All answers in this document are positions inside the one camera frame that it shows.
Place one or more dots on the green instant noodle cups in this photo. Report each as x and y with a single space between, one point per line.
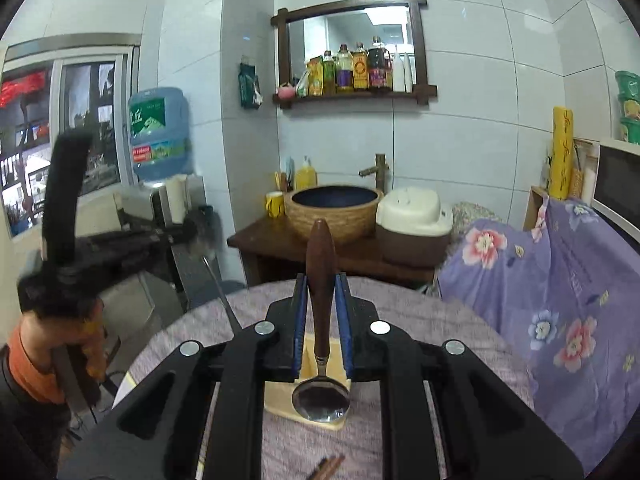
628 85

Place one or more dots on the woven basket sink bowl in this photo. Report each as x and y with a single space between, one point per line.
348 210

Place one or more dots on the dark wooden counter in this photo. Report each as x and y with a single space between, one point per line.
272 251

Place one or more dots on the beige plastic utensil holder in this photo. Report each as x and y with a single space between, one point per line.
325 406

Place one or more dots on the blue water jug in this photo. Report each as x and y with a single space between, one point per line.
160 141

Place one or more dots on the yellow soap bottle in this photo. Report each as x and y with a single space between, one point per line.
306 176

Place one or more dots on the white brown rice cooker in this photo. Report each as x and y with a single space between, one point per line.
413 227

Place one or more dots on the steel spoon patterned handle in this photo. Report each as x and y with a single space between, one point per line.
232 319

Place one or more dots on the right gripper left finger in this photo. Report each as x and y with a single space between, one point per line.
198 414

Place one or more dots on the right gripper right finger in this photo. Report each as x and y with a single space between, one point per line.
443 408

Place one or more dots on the dark soy sauce bottle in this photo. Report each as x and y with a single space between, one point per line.
379 66

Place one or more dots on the person's hand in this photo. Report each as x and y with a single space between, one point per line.
35 340

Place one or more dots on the water dispenser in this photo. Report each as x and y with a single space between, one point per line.
176 211

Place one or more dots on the bronze faucet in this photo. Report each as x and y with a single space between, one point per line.
378 171

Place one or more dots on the wooden framed mirror shelf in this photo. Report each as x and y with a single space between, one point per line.
322 51

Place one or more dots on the purple floral cloth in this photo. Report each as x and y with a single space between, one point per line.
565 297

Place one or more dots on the wooden handled steel spoon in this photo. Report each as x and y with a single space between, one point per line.
321 273

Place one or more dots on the brown wooden chopstick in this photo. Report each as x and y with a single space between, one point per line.
327 467

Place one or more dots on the yellow roll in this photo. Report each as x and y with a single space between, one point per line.
561 166

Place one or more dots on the white microwave oven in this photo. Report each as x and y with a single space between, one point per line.
616 192

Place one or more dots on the yellow mug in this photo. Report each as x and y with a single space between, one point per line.
274 204

